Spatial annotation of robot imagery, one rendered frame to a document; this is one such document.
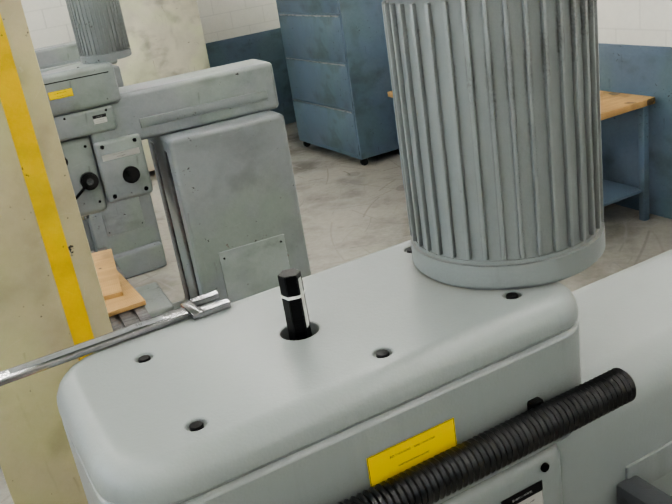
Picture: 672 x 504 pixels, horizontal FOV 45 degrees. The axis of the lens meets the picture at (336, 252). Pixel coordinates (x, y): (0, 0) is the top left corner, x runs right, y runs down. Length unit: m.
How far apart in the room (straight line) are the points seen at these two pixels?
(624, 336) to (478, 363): 0.29
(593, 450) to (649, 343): 0.14
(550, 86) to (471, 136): 0.08
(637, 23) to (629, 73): 0.35
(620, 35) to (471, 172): 5.47
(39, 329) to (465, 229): 1.91
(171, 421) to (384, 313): 0.23
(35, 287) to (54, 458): 0.56
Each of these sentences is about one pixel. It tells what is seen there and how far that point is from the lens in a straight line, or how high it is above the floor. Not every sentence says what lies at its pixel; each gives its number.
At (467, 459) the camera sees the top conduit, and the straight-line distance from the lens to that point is 0.72.
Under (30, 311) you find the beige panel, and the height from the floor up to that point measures 1.35.
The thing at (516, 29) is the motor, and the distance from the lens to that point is 0.74.
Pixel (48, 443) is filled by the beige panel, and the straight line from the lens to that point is 2.70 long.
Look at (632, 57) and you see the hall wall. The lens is 6.15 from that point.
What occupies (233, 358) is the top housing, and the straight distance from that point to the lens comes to 0.75.
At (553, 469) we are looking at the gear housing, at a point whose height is 1.71.
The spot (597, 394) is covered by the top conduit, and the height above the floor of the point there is 1.80.
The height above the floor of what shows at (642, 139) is 0.60.
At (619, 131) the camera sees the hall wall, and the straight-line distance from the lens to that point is 6.35.
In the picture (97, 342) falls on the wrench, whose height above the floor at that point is 1.90.
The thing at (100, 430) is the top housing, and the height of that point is 1.89.
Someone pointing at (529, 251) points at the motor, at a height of 1.93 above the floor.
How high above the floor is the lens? 2.23
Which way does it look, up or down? 21 degrees down
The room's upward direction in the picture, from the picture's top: 9 degrees counter-clockwise
